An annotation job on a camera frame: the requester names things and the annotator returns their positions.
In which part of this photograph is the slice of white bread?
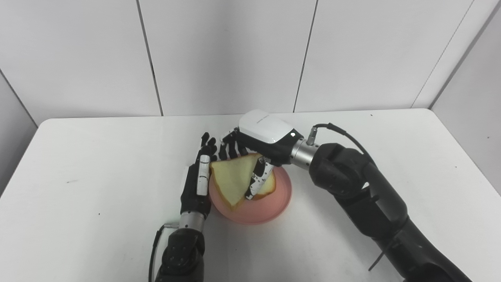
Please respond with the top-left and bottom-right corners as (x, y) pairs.
(210, 153), (277, 208)

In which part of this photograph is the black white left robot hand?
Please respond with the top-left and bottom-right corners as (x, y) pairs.
(180, 132), (218, 216)

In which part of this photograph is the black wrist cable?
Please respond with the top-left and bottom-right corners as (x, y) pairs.
(306, 123), (376, 165)
(148, 222), (180, 282)

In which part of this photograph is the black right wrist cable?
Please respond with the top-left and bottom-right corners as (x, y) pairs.
(306, 123), (376, 165)

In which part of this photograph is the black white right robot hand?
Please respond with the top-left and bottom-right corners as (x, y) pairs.
(218, 110), (305, 200)

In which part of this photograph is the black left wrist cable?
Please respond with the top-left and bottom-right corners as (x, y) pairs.
(148, 222), (180, 282)

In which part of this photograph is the pink round plate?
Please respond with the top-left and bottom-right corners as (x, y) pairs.
(209, 164), (292, 225)

